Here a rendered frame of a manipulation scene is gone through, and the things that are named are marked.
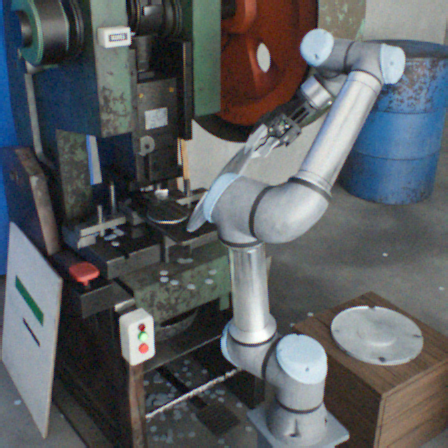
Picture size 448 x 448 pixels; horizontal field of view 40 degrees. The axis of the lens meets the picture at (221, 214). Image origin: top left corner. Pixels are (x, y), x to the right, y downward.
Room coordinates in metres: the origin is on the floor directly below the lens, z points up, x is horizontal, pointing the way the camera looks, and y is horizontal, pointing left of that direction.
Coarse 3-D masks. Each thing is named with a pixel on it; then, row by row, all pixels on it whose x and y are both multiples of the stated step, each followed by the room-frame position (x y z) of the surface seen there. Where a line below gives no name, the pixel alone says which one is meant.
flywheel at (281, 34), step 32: (256, 0) 1.90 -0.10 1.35; (288, 0) 1.80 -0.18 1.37; (224, 32) 2.02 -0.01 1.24; (256, 32) 1.90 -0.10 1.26; (288, 32) 1.79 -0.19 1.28; (224, 64) 2.02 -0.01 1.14; (256, 64) 1.93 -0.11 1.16; (288, 64) 1.79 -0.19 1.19; (224, 96) 1.99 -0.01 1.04; (256, 96) 1.89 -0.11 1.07; (288, 96) 1.73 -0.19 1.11
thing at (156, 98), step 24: (144, 72) 1.71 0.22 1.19; (144, 96) 1.65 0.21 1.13; (168, 96) 1.70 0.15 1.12; (144, 120) 1.65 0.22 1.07; (168, 120) 1.70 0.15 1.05; (144, 144) 1.64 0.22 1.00; (168, 144) 1.70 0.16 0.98; (120, 168) 1.70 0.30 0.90; (144, 168) 1.64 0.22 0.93; (168, 168) 1.66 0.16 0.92
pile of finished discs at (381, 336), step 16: (336, 320) 1.69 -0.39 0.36; (352, 320) 1.69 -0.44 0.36; (368, 320) 1.69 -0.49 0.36; (384, 320) 1.69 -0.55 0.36; (400, 320) 1.69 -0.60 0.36; (336, 336) 1.60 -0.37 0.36; (352, 336) 1.60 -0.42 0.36; (368, 336) 1.60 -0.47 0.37; (384, 336) 1.60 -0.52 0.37; (400, 336) 1.60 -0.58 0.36; (416, 336) 1.62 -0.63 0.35; (352, 352) 1.52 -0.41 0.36; (368, 352) 1.52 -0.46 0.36; (384, 352) 1.52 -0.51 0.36; (400, 352) 1.52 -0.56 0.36; (416, 352) 1.52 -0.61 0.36
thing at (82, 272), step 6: (78, 264) 1.38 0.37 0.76; (84, 264) 1.38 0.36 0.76; (90, 264) 1.38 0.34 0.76; (72, 270) 1.35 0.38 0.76; (78, 270) 1.35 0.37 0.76; (84, 270) 1.35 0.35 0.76; (90, 270) 1.35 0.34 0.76; (96, 270) 1.35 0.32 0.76; (78, 276) 1.32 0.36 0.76; (84, 276) 1.32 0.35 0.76; (90, 276) 1.33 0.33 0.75; (96, 276) 1.34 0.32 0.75; (84, 282) 1.35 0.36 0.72
